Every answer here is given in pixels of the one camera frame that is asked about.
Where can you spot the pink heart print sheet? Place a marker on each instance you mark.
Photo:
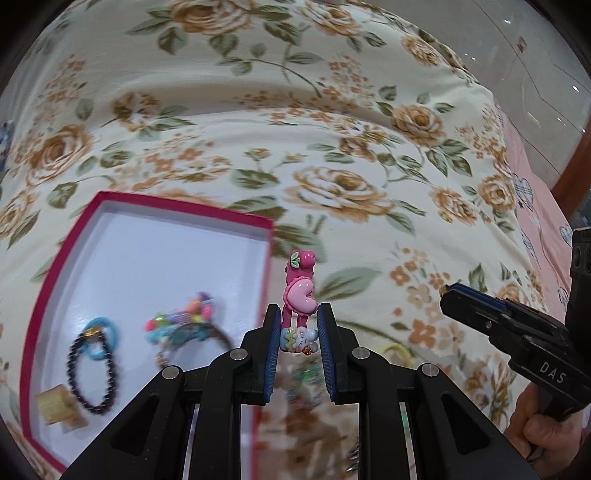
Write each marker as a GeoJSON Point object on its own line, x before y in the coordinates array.
{"type": "Point", "coordinates": [531, 230]}

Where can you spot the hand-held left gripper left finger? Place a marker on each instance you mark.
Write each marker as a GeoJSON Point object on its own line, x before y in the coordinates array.
{"type": "Point", "coordinates": [272, 355]}

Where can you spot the yellow hair claw clip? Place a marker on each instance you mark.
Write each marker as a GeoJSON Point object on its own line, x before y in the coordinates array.
{"type": "Point", "coordinates": [55, 404]}

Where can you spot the red jewelry box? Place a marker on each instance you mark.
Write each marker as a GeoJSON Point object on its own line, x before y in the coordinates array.
{"type": "Point", "coordinates": [161, 258]}

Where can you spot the floral print blanket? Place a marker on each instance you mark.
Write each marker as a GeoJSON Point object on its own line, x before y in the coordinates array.
{"type": "Point", "coordinates": [323, 115]}

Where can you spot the pink hair clip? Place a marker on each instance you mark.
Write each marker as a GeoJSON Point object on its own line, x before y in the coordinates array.
{"type": "Point", "coordinates": [300, 295]}

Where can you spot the person's right hand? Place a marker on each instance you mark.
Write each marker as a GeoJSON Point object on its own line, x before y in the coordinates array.
{"type": "Point", "coordinates": [535, 431]}

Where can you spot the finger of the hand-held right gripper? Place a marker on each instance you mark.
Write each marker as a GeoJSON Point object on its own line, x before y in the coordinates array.
{"type": "Point", "coordinates": [466, 309]}
{"type": "Point", "coordinates": [480, 295]}

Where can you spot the grey bear print pillow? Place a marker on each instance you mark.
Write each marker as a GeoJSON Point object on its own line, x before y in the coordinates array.
{"type": "Point", "coordinates": [3, 138]}

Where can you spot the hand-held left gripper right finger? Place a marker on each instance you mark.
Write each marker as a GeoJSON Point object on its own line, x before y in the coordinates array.
{"type": "Point", "coordinates": [328, 355]}

